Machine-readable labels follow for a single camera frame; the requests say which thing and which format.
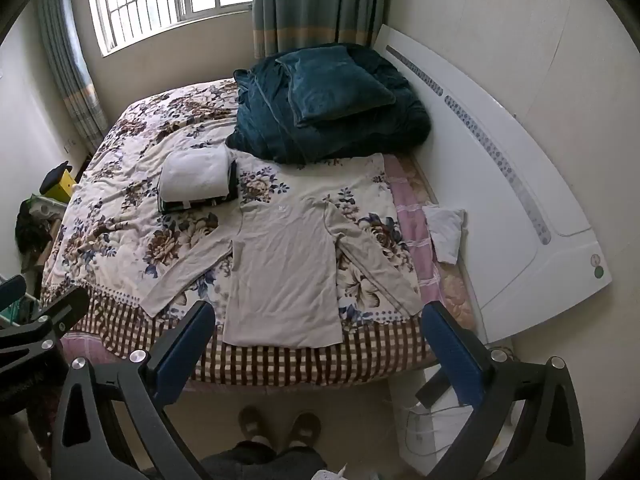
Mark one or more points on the small white cloth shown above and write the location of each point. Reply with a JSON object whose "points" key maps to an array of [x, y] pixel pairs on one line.
{"points": [[445, 232]]}

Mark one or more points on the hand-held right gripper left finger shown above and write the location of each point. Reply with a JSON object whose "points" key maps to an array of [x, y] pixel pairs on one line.
{"points": [[184, 342]]}

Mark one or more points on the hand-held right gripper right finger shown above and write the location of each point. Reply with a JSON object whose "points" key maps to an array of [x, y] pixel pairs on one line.
{"points": [[452, 347]]}

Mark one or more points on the floral bed blanket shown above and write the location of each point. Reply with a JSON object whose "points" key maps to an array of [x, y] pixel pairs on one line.
{"points": [[210, 220]]}

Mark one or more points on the dark teal pillow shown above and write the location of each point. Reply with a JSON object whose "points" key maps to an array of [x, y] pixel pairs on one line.
{"points": [[332, 85]]}

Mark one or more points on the dark teal folded quilt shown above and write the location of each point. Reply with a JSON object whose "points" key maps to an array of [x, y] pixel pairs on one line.
{"points": [[340, 120]]}

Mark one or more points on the person's left slipper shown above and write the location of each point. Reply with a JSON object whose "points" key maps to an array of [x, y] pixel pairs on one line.
{"points": [[254, 422]]}

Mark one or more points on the stack of folded clothes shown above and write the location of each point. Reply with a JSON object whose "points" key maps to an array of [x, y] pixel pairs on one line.
{"points": [[197, 177]]}

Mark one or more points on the beige long-sleeved shirt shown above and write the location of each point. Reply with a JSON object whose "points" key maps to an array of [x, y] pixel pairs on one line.
{"points": [[282, 272]]}

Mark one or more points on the teal striped curtain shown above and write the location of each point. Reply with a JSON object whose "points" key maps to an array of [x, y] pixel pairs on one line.
{"points": [[312, 7], [70, 70]]}

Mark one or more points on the person's slipper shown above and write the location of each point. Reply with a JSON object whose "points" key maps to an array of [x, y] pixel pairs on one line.
{"points": [[305, 427], [254, 422]]}

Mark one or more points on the person's right slipper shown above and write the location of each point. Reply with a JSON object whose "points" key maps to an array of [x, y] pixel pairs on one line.
{"points": [[305, 427]]}

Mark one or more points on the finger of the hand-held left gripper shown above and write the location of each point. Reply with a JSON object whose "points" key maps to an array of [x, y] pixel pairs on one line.
{"points": [[60, 312]]}

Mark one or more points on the pink bed sheet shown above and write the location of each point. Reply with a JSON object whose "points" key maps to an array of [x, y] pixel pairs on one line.
{"points": [[417, 232]]}

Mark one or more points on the yellow and black toy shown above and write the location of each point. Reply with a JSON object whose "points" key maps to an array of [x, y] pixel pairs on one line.
{"points": [[57, 182]]}

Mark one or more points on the white bed headboard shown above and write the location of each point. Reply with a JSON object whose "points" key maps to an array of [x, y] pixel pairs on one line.
{"points": [[505, 180]]}

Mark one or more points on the white bedside cabinet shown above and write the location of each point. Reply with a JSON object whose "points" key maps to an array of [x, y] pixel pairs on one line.
{"points": [[440, 430]]}

